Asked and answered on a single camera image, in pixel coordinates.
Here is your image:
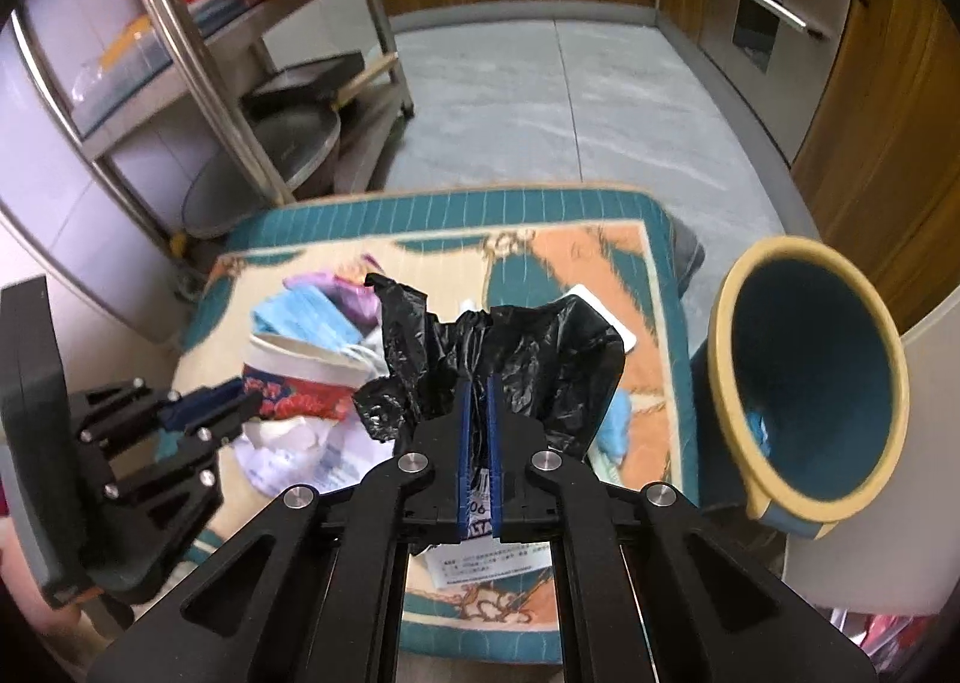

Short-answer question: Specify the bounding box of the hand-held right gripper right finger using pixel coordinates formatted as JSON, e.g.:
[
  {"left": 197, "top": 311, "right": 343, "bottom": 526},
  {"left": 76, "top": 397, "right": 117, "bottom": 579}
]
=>
[{"left": 486, "top": 375, "right": 878, "bottom": 683}]

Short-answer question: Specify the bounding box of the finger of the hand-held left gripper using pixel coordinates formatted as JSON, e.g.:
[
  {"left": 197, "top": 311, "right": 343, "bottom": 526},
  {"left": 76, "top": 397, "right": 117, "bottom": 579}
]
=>
[
  {"left": 79, "top": 420, "right": 226, "bottom": 605},
  {"left": 69, "top": 377, "right": 263, "bottom": 463}
]

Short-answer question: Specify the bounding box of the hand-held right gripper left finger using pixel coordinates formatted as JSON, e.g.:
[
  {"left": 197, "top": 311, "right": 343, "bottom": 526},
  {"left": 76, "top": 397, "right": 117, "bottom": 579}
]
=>
[{"left": 88, "top": 375, "right": 475, "bottom": 683}]

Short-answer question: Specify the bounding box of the paper bowl with red pattern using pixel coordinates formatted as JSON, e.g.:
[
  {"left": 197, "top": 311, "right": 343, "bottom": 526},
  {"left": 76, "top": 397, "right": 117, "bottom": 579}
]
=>
[{"left": 241, "top": 334, "right": 376, "bottom": 423}]

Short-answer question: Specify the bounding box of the black plastic bag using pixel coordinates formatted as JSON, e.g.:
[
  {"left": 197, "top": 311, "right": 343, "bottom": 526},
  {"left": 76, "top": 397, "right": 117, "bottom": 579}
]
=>
[{"left": 352, "top": 272, "right": 627, "bottom": 463}]

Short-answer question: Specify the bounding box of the purple spray bottle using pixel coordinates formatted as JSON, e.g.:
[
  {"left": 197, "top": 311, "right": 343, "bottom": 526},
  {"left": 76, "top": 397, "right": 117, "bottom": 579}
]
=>
[{"left": 289, "top": 255, "right": 383, "bottom": 333}]

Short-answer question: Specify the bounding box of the teal bin with yellow rim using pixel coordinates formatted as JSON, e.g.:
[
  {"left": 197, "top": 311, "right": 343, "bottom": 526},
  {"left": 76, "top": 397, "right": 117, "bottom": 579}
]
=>
[{"left": 686, "top": 236, "right": 910, "bottom": 541}]

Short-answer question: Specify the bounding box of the white printed plastic packaging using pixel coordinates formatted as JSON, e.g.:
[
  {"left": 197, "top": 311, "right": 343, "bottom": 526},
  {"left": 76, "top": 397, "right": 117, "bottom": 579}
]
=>
[{"left": 232, "top": 417, "right": 398, "bottom": 498}]

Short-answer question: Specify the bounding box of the blue face mask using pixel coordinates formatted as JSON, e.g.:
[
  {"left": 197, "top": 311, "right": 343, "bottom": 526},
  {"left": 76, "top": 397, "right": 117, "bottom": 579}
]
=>
[{"left": 251, "top": 285, "right": 376, "bottom": 363}]

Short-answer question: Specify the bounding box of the light blue crumpled cloth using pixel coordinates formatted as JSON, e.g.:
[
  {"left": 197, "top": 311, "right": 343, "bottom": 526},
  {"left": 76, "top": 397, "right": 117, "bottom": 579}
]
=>
[{"left": 591, "top": 390, "right": 632, "bottom": 465}]

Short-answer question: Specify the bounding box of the white printed paper sheet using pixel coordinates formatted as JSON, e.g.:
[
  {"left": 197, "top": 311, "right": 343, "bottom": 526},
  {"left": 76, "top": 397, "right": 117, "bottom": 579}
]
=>
[{"left": 427, "top": 540, "right": 556, "bottom": 590}]

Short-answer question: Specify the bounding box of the white card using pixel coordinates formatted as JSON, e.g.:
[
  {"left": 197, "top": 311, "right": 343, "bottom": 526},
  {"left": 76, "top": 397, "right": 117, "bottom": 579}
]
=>
[{"left": 562, "top": 284, "right": 638, "bottom": 354}]

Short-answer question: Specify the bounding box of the teal and orange patterned cushion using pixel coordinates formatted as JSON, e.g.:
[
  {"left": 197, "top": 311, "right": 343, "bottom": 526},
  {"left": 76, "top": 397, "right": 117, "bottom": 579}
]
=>
[{"left": 174, "top": 184, "right": 702, "bottom": 661}]

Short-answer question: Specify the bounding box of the round grey pan lid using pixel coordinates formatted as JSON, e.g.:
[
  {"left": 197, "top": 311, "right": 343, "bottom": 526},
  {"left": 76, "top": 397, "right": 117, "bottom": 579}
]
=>
[{"left": 180, "top": 143, "right": 331, "bottom": 241}]

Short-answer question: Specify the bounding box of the light blue crumpled wrapper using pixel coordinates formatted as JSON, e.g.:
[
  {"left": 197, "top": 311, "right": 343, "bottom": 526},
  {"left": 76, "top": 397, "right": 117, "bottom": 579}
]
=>
[{"left": 742, "top": 413, "right": 775, "bottom": 460}]

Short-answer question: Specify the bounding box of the dark grey object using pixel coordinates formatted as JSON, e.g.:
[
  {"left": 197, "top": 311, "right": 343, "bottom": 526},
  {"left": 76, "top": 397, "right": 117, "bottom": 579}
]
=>
[{"left": 671, "top": 218, "right": 707, "bottom": 295}]

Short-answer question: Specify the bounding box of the white appliance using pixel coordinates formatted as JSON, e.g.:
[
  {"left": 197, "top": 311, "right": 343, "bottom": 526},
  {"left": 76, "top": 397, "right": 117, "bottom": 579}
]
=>
[{"left": 0, "top": 0, "right": 188, "bottom": 348}]

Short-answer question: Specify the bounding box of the clear plastic container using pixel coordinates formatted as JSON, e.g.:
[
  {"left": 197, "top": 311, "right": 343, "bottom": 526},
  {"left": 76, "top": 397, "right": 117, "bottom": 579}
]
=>
[{"left": 71, "top": 15, "right": 185, "bottom": 129}]

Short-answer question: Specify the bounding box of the stainless steel rack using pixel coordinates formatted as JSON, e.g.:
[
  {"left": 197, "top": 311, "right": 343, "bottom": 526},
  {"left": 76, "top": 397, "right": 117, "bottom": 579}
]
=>
[{"left": 0, "top": 0, "right": 417, "bottom": 301}]

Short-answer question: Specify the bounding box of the clear plastic packaging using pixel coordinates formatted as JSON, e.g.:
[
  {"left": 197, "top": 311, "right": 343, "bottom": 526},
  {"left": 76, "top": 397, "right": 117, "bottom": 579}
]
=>
[{"left": 832, "top": 608, "right": 935, "bottom": 663}]

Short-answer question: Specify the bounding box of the stainless steel oven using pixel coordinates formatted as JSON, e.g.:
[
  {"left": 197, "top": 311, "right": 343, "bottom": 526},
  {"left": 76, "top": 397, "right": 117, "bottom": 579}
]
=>
[{"left": 694, "top": 0, "right": 875, "bottom": 166}]

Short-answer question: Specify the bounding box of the dark pan with wooden handle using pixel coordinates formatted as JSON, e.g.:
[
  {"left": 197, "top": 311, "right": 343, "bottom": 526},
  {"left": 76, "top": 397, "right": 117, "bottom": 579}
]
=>
[{"left": 247, "top": 53, "right": 398, "bottom": 198}]

